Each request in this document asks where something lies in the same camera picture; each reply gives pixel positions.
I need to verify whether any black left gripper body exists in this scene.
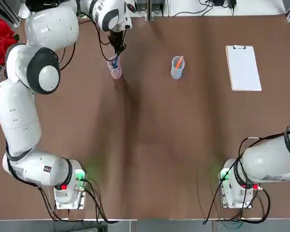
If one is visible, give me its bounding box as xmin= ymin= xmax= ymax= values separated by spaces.
xmin=108 ymin=28 xmax=126 ymax=45

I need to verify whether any translucent pink cup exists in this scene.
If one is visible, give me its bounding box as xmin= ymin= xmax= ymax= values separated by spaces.
xmin=106 ymin=55 xmax=123 ymax=80

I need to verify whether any translucent blue cup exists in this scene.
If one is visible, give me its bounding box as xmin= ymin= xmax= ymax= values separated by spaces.
xmin=170 ymin=56 xmax=186 ymax=80

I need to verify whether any white clipboard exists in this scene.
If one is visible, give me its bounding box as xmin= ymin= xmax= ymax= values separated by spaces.
xmin=225 ymin=44 xmax=262 ymax=92

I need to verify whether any black finned electronics box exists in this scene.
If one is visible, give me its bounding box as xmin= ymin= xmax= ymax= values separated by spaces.
xmin=136 ymin=0 xmax=165 ymax=12

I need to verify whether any white side table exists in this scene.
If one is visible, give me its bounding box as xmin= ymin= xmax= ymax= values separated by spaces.
xmin=17 ymin=0 xmax=288 ymax=17

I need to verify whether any black flat electronics box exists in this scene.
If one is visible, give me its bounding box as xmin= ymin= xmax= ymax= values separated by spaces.
xmin=26 ymin=0 xmax=74 ymax=12

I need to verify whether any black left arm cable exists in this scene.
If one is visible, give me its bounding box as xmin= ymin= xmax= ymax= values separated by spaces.
xmin=58 ymin=19 xmax=116 ymax=72

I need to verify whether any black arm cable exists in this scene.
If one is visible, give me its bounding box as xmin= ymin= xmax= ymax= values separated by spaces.
xmin=58 ymin=19 xmax=116 ymax=72
xmin=233 ymin=124 xmax=290 ymax=184

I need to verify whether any black cable bundle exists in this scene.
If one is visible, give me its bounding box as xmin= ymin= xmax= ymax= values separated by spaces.
xmin=124 ymin=1 xmax=138 ymax=13

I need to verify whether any aluminium frame post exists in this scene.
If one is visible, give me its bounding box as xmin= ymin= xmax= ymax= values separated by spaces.
xmin=146 ymin=0 xmax=154 ymax=21

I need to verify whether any black left base cable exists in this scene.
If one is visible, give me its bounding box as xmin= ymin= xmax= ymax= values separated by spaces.
xmin=37 ymin=177 xmax=119 ymax=224

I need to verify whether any black base cable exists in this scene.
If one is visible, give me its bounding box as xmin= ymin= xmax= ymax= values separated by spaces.
xmin=37 ymin=177 xmax=119 ymax=224
xmin=203 ymin=177 xmax=273 ymax=224

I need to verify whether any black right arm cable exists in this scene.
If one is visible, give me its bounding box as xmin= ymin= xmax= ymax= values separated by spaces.
xmin=233 ymin=124 xmax=290 ymax=184

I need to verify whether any black right base cable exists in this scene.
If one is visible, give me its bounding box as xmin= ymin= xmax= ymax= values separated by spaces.
xmin=203 ymin=177 xmax=273 ymax=224

